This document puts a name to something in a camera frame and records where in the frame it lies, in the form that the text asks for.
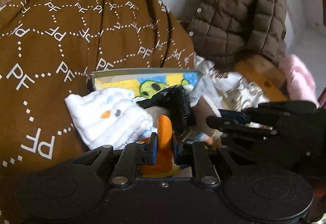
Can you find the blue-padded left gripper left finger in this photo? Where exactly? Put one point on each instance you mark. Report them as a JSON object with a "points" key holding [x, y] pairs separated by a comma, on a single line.
{"points": [[147, 150]]}

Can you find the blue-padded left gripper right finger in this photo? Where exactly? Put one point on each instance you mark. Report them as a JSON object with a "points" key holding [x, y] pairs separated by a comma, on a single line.
{"points": [[182, 151]]}

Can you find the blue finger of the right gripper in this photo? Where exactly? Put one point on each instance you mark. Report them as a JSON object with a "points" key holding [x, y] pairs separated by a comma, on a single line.
{"points": [[235, 117]]}

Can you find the orange cuffed sock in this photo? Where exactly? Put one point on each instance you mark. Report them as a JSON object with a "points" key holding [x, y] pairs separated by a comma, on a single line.
{"points": [[164, 166]]}

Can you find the beige striped socks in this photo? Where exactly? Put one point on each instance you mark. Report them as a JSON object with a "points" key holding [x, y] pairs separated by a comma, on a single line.
{"points": [[201, 132]]}

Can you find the white patterned baby cloth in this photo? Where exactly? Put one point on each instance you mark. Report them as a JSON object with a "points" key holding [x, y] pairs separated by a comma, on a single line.
{"points": [[109, 117]]}

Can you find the black dark socks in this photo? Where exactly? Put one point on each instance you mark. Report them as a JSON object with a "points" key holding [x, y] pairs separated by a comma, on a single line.
{"points": [[175, 99]]}

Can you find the white floral satin quilt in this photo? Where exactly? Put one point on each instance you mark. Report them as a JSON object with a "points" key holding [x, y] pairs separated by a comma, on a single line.
{"points": [[216, 90]]}

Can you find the pink folded blanket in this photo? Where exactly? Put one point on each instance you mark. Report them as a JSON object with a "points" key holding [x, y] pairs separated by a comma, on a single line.
{"points": [[301, 85]]}

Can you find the metal tray with drawing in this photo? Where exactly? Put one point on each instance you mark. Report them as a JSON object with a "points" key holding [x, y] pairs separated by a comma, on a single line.
{"points": [[144, 82]]}

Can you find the brown puffer jacket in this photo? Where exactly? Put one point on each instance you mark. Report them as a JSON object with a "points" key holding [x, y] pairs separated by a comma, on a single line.
{"points": [[225, 31]]}

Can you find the brown colourful striped blanket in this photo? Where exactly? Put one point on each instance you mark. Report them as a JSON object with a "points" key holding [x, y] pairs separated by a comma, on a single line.
{"points": [[48, 50]]}

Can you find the wooden bed rail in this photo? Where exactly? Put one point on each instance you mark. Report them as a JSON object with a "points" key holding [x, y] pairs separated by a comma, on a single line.
{"points": [[268, 77]]}

